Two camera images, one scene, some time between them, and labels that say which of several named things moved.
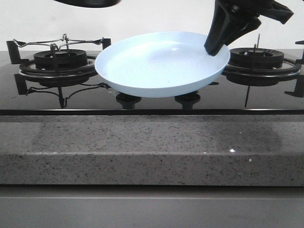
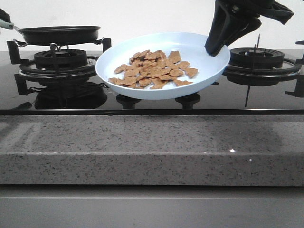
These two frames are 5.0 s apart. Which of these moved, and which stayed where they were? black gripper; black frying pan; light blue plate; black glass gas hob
Moved: black frying pan
Stayed: black gripper; black glass gas hob; light blue plate
